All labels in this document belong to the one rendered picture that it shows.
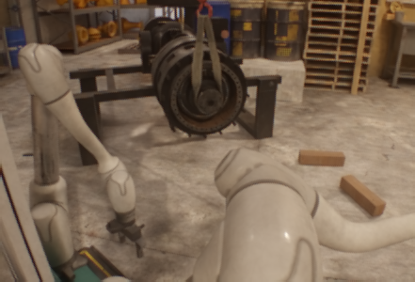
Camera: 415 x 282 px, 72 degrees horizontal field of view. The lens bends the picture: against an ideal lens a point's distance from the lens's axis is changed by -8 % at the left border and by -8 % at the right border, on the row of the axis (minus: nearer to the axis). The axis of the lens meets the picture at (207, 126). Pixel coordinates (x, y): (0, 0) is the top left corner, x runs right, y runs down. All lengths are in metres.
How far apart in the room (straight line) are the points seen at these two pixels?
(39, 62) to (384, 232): 1.01
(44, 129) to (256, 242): 1.02
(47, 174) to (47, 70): 0.48
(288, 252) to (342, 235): 0.28
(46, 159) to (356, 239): 1.09
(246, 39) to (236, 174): 4.39
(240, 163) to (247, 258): 0.19
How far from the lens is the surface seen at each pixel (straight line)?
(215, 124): 1.83
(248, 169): 0.52
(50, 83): 1.04
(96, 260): 1.54
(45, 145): 1.30
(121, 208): 1.29
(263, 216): 0.42
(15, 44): 7.73
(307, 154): 2.84
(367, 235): 0.70
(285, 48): 4.85
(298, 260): 0.39
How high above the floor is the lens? 1.41
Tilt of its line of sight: 24 degrees down
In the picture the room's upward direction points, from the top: straight up
